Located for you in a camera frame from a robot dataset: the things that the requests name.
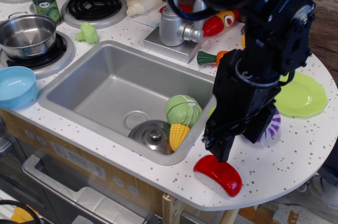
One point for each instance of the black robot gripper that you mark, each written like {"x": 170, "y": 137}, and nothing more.
{"x": 245, "y": 106}

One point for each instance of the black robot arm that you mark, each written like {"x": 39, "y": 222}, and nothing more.
{"x": 277, "y": 34}

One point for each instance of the light green plastic plate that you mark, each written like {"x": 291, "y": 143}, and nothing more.
{"x": 303, "y": 96}

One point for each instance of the green toy apple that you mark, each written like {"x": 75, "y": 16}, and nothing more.
{"x": 211, "y": 110}

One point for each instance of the yellow toy corn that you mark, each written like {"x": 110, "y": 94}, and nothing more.
{"x": 178, "y": 133}

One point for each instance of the green toy cabbage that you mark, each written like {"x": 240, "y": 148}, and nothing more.
{"x": 183, "y": 110}

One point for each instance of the steel pot lid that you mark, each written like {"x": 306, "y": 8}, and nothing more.
{"x": 154, "y": 134}

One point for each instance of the orange toy carrot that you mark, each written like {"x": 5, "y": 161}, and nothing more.
{"x": 204, "y": 58}

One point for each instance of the yellow toy bell pepper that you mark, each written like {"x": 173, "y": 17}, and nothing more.
{"x": 243, "y": 41}

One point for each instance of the silver toy faucet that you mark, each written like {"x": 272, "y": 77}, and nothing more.
{"x": 173, "y": 37}

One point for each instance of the toy ketchup bottle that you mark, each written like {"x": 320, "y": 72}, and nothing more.
{"x": 222, "y": 20}

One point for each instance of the grey toy sink basin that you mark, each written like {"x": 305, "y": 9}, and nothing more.
{"x": 113, "y": 88}

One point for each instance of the red toy pepper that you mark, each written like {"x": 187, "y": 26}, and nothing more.
{"x": 186, "y": 9}

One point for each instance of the white toy mayonnaise bottle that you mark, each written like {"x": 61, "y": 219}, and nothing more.
{"x": 138, "y": 7}

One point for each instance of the green toy broccoli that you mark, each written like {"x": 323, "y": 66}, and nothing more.
{"x": 88, "y": 33}

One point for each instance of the black stove burner front left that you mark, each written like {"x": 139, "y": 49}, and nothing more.
{"x": 48, "y": 64}

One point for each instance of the light blue plastic bowl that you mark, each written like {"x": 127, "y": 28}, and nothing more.
{"x": 18, "y": 87}

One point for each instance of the yellow object bottom left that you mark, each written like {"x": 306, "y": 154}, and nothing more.
{"x": 20, "y": 215}

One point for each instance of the stainless steel pot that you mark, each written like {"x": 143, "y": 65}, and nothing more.
{"x": 27, "y": 36}

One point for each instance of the green toy food can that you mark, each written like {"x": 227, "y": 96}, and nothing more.
{"x": 48, "y": 8}

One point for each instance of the grey oven door handle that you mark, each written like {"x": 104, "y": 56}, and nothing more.
{"x": 78, "y": 200}

